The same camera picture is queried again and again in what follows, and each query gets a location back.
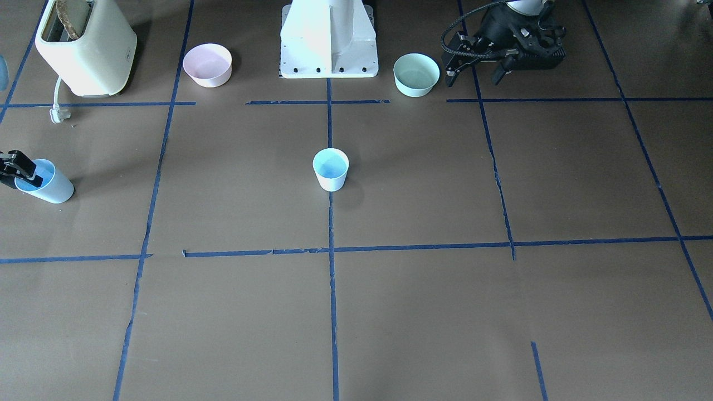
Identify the green bowl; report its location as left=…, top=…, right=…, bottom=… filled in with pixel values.
left=393, top=53, right=440, bottom=98

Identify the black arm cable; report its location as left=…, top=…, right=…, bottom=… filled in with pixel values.
left=441, top=0, right=509, bottom=56

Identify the light blue plastic cup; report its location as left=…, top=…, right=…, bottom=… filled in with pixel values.
left=14, top=158, right=75, bottom=204

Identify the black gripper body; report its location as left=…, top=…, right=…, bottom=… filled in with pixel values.
left=476, top=4, right=567, bottom=70

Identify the pink bowl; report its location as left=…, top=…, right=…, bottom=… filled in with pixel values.
left=182, top=43, right=233, bottom=88

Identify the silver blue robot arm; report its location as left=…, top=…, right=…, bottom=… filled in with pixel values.
left=440, top=1, right=567, bottom=87

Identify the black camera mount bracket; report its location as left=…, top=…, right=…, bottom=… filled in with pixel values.
left=441, top=31, right=488, bottom=66

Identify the toast slice in toaster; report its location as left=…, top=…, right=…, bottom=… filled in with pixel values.
left=55, top=1, right=92, bottom=41

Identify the cream toaster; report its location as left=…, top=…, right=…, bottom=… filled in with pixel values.
left=34, top=1, right=137, bottom=98

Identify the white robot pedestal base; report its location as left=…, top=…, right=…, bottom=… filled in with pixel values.
left=280, top=1, right=379, bottom=79

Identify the white toaster plug cable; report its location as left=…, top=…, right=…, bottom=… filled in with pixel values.
left=50, top=77, right=71, bottom=124

